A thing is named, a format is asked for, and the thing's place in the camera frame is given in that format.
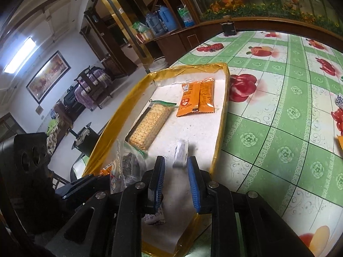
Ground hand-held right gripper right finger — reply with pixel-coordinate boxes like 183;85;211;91
187;156;315;257

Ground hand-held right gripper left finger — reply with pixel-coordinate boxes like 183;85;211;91
44;155;166;257

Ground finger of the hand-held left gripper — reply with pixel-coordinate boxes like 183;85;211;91
55;175;111;207

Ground orange snack packet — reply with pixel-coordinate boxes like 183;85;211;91
176;82;202;118
198;78;216;114
100;163;114;177

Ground clear bag of dark snack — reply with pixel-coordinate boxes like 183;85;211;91
109;139;148;194

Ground small plain white candy packet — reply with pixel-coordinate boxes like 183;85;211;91
172;139;190;169

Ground white box with yellow tape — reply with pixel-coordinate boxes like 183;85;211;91
82;62;231;256

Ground cracker packet with green ends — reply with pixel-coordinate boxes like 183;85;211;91
126;100;178;151

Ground small black stool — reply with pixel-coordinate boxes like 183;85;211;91
71;123;101;157

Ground chairs with purple cloth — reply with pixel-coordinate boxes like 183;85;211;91
74;66;113;110

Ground green fruit-print tablecloth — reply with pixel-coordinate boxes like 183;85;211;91
171;29;343;257

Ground white bucket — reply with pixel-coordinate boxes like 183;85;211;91
148;56;168;73

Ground ceiling light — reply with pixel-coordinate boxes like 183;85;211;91
3;37;37;73

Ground dark wooden shelf unit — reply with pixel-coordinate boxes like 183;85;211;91
80;10;138;79

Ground green and white bag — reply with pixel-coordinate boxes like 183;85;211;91
132;21;150;33

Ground gold-framed glass cabinet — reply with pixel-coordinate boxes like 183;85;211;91
90;0;161;67

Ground framed wall painting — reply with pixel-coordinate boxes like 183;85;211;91
26;50;72;105

